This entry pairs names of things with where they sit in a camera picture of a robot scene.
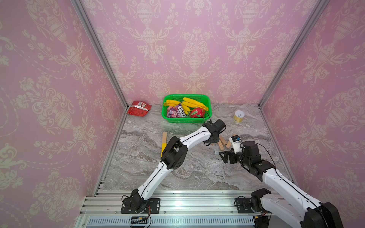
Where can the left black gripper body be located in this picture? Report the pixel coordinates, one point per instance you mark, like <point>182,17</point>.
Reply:
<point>216,139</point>

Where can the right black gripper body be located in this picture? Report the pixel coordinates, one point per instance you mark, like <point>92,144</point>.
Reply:
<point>229,156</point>

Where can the wooden block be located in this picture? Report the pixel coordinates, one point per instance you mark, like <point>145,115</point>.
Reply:
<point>164,138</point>

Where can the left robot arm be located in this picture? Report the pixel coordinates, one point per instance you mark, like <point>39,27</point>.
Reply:
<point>172,158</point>

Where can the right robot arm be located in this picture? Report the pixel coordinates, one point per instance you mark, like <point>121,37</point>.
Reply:
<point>297,208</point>

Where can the wooden block right two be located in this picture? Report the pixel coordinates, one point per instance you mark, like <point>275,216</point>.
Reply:
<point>223,141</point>

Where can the wooden block right three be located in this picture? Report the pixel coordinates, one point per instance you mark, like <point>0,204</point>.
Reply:
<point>221,146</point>

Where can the red dragon fruit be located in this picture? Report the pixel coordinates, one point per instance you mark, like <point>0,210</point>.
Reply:
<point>197,113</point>

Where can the green plastic basket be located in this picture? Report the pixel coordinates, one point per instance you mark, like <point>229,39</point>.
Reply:
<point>204,99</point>

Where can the right banana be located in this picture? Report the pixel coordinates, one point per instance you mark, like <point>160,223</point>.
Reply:
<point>191,103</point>

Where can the banana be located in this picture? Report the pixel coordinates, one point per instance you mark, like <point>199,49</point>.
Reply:
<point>174,103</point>
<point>191,103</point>

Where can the purple snack packet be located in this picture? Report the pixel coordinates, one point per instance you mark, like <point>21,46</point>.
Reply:
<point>176,111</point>

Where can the left banana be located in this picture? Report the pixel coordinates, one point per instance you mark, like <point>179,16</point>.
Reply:
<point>174,103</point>

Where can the red snack bag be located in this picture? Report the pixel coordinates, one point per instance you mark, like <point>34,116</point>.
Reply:
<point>139,108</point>

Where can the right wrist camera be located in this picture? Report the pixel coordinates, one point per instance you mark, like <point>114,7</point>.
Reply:
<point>236,144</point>

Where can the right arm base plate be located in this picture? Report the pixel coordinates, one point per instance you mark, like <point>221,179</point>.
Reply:
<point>245,206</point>

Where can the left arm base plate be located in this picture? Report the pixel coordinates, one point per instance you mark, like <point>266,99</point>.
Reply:
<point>151,205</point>

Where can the right frame post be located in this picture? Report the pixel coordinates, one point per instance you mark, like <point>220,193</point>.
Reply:
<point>303,34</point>

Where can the frame post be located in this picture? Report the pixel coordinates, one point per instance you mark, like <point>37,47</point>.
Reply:
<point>303,34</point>
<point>91,32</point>

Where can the left frame post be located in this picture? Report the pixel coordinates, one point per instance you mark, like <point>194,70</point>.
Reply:
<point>91,32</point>

